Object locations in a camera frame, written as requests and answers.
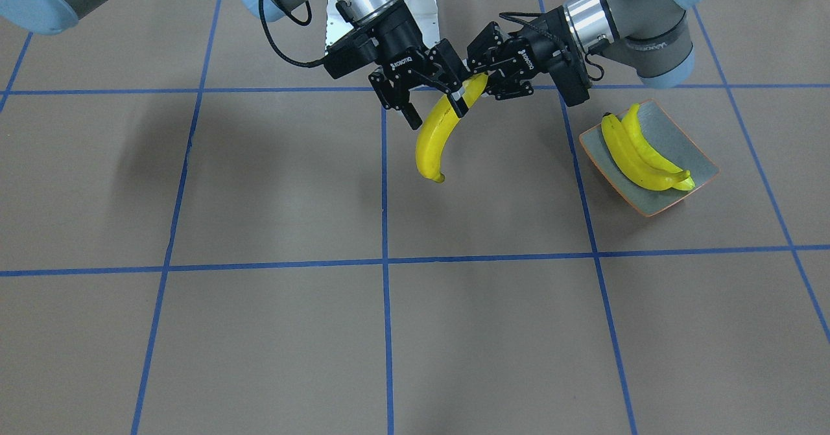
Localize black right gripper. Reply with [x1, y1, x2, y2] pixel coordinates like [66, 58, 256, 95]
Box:
[323, 3, 469, 130]

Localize yellow banana across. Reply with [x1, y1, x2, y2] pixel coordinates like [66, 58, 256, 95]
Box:
[621, 103, 696, 192]

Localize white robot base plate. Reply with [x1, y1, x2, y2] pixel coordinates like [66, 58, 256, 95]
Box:
[326, 0, 442, 49]

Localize grey square plate orange rim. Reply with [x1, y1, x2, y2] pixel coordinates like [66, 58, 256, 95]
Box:
[579, 99, 718, 217]

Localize yellow banana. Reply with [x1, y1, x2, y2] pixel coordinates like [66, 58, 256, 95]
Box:
[600, 113, 691, 192]
[415, 73, 488, 183]

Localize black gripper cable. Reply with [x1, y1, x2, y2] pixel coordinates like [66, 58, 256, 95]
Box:
[258, 0, 328, 69]

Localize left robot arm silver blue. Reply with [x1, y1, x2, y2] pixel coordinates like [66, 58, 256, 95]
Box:
[466, 0, 701, 107]

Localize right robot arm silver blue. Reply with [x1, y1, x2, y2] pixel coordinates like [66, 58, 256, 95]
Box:
[2, 0, 473, 130]

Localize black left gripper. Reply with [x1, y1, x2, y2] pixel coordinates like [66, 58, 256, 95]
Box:
[466, 8, 591, 107]

